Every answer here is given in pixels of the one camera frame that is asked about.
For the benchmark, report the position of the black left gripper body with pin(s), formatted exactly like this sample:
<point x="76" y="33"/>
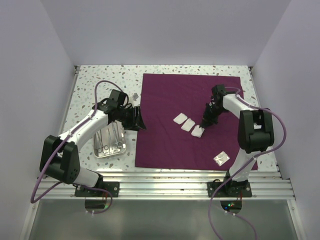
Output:
<point x="125" y="116"/>

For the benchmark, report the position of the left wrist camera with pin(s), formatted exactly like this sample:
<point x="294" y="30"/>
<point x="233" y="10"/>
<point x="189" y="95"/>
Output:
<point x="135" y="96"/>

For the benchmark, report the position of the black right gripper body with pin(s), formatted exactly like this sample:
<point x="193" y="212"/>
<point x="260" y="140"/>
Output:
<point x="212" y="112"/>

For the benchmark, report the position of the aluminium rail frame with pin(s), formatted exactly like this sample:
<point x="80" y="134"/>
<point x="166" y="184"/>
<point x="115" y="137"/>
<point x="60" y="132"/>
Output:
<point x="173" y="184"/>

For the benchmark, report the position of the clear plastic sachet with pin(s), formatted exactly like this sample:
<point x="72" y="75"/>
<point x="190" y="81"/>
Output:
<point x="221" y="158"/>

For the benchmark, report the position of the steel forceps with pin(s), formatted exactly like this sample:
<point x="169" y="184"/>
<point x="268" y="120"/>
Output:
<point x="99" y="142"/>
<point x="108" y="146"/>
<point x="115" y="130"/>

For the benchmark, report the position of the purple cloth mat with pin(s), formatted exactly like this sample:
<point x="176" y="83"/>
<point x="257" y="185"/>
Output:
<point x="164" y="145"/>

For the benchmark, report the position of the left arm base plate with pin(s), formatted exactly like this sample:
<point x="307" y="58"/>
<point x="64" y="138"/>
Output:
<point x="106" y="189"/>

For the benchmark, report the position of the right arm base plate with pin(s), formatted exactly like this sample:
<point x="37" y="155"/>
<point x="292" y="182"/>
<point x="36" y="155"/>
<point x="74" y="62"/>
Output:
<point x="232" y="189"/>

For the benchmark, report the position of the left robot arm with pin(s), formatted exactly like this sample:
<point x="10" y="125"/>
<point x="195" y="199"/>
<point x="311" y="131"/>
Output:
<point x="60" y="154"/>

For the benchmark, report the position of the steel instrument tray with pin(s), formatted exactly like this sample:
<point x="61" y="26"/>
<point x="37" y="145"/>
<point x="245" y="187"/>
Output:
<point x="116" y="151"/>

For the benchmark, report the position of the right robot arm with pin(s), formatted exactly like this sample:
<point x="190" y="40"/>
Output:
<point x="255" y="135"/>

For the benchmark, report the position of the white gauze pad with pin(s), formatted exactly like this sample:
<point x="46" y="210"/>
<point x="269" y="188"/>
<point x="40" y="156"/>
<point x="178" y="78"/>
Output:
<point x="180" y="118"/>
<point x="197" y="131"/>
<point x="187" y="125"/>

